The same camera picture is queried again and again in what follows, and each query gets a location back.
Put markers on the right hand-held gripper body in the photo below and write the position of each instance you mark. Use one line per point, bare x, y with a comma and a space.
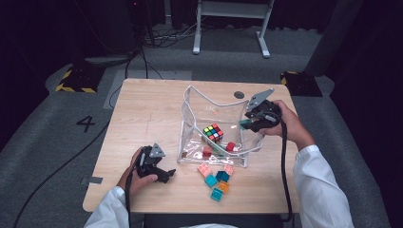
267, 109

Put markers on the dark equipment rack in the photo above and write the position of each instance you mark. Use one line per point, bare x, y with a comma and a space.
139, 19

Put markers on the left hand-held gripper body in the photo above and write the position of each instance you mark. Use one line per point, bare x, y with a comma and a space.
148, 161

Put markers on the dark blue toy brick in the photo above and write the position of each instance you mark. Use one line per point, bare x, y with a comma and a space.
222, 176

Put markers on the gray tape strip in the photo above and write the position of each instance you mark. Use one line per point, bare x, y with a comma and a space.
92, 180

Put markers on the teal green toy brick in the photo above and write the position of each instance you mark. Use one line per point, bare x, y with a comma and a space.
245, 123

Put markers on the small pink toy brick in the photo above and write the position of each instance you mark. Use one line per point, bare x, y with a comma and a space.
228, 169

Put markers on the dark round table disc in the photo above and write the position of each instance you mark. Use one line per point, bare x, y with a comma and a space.
239, 94

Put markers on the gray column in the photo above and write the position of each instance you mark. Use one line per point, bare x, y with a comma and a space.
332, 34

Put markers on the red toy brick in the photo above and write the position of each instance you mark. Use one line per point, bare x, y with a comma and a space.
207, 151
230, 146

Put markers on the gray flat stand base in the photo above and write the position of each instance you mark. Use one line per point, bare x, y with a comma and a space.
107, 59

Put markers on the clear plastic bag white trim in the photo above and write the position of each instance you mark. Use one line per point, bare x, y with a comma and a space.
196, 126

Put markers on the cyan toy brick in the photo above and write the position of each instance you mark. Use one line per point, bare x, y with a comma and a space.
210, 180
216, 194

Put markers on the person's left hand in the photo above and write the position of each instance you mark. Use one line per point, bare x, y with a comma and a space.
133, 182

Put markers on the black base yellow striped edge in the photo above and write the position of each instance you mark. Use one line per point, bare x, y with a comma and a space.
80, 79
301, 84

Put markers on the person's white shirt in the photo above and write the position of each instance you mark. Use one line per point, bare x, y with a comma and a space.
209, 225

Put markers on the person's right hand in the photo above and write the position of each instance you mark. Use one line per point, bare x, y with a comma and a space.
291, 126

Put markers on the orange toy brick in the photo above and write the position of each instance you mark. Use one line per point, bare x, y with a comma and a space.
224, 186

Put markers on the multicoloured puzzle cube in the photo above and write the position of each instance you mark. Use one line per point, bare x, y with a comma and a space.
213, 133

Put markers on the white metal stand frame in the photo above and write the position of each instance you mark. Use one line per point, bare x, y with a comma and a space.
233, 9

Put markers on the large pink toy brick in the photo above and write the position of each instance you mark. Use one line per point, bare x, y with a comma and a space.
204, 170

